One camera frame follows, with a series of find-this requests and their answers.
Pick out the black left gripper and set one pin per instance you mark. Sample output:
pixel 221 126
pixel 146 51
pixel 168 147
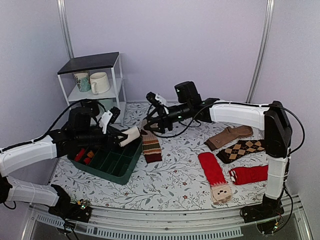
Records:
pixel 111 136

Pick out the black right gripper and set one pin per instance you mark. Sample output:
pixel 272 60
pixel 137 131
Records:
pixel 160 118

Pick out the cream brown block sock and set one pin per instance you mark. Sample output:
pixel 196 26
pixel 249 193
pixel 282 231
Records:
pixel 130 136

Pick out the green divided organizer tray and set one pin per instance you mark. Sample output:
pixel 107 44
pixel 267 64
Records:
pixel 115 164

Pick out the striped beige brown sock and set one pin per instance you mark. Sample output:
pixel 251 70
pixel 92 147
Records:
pixel 151 148

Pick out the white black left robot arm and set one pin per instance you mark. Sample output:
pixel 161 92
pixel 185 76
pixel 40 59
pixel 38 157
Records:
pixel 82 130

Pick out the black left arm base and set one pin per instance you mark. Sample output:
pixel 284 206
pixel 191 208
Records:
pixel 80 211

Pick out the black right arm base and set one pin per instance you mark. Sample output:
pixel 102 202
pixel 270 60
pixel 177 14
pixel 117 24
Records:
pixel 261 211

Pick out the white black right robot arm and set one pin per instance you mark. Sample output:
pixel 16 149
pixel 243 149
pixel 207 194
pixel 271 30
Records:
pixel 270 118

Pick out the red rolled sock front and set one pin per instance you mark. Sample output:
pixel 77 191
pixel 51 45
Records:
pixel 79 155

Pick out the pale green mug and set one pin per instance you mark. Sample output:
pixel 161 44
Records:
pixel 108 104

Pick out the black mug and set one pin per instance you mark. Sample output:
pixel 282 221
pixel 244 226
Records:
pixel 92 105

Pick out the cream white mug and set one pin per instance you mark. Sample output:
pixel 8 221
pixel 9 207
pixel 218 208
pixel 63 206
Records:
pixel 99 83

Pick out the white shelf black top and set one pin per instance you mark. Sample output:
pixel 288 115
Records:
pixel 105 62

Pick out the teal patterned mug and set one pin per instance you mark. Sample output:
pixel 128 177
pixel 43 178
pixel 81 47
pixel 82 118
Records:
pixel 82 80

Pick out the tan brown cuff sock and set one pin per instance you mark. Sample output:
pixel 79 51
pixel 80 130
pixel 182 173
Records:
pixel 228 135

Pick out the floral patterned table mat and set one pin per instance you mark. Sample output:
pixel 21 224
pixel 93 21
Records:
pixel 177 182

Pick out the brown argyle sock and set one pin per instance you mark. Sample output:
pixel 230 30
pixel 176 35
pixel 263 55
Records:
pixel 241 149

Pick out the red beige face sock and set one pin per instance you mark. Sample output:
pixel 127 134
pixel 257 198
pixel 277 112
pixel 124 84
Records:
pixel 221 192

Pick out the red folded sock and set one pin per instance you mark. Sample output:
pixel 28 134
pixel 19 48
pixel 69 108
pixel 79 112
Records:
pixel 247 175

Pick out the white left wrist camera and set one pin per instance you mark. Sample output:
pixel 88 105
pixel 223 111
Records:
pixel 108 117

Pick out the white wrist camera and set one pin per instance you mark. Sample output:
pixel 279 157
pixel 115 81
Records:
pixel 108 117
pixel 159 102

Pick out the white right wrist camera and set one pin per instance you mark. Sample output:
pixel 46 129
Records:
pixel 159 102

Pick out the aluminium front rail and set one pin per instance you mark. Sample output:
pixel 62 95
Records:
pixel 204 224

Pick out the left aluminium corner post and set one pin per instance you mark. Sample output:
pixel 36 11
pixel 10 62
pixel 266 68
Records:
pixel 61 6

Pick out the aluminium corner post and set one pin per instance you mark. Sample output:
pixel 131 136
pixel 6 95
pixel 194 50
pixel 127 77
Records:
pixel 61 6
pixel 262 49

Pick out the right aluminium corner post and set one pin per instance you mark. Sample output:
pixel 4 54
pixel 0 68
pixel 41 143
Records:
pixel 262 49

